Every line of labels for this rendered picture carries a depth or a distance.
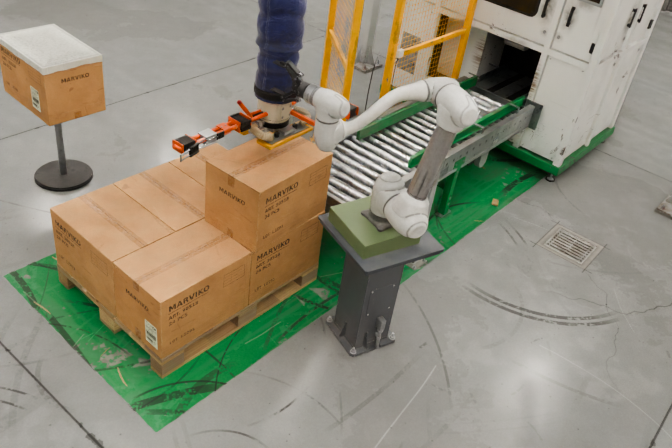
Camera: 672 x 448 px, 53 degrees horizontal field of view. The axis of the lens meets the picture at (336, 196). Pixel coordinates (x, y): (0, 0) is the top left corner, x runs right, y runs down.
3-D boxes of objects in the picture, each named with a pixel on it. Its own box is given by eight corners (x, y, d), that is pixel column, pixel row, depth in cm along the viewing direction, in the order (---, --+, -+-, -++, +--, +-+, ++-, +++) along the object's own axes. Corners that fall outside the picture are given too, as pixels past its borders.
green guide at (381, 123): (465, 80, 589) (468, 71, 584) (476, 85, 584) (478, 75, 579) (347, 134, 483) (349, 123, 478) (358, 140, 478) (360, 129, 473)
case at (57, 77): (4, 90, 460) (-6, 34, 438) (59, 77, 486) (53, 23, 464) (49, 126, 429) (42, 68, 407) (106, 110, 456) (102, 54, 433)
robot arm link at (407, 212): (403, 219, 347) (425, 245, 331) (377, 218, 338) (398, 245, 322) (466, 84, 311) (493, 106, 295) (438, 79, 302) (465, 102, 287)
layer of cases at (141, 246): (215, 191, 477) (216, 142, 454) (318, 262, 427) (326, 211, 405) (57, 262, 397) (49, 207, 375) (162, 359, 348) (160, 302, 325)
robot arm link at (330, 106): (311, 90, 289) (309, 117, 297) (339, 103, 282) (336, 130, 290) (327, 82, 296) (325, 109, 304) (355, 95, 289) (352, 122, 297)
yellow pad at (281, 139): (299, 123, 373) (300, 115, 370) (313, 130, 368) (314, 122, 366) (256, 143, 350) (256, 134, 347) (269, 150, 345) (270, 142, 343)
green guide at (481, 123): (519, 104, 563) (522, 94, 558) (530, 109, 558) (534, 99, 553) (406, 167, 457) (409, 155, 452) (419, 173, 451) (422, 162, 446)
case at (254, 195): (275, 181, 424) (281, 125, 402) (325, 209, 406) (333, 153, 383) (204, 220, 383) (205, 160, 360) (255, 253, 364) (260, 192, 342)
